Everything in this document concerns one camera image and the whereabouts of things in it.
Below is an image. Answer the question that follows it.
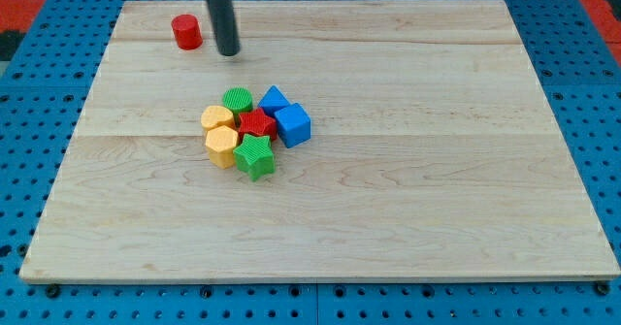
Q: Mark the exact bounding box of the red star block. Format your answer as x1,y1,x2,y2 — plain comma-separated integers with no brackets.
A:
239,108,278,141

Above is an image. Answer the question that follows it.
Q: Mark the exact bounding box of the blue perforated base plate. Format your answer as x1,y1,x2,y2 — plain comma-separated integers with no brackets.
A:
1,0,620,324

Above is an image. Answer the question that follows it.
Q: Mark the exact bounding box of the yellow heart block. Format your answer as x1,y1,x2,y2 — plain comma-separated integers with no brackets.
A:
200,105,236,134

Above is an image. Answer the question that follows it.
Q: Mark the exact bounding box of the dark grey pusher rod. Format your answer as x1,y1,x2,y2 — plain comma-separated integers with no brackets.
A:
206,0,241,56

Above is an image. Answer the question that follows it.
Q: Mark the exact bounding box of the green cylinder block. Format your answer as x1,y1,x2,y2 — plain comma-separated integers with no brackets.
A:
222,87,253,116

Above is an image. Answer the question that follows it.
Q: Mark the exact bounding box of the red cylinder block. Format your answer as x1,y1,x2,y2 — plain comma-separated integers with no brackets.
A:
171,14,203,50

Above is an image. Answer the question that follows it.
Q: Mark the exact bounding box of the blue triangular prism block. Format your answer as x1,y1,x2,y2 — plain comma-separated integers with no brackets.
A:
257,85,290,117

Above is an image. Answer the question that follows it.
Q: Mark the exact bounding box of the blue cube block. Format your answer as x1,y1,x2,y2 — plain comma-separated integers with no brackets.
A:
275,103,311,148

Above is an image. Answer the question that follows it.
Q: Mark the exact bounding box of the light wooden board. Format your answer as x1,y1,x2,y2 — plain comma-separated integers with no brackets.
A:
19,0,620,285

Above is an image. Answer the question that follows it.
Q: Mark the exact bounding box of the green star block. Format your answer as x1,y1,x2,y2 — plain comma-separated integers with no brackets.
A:
233,134,276,181

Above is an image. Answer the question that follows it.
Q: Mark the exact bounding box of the yellow hexagon block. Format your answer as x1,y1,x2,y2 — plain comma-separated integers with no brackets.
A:
205,126,239,169

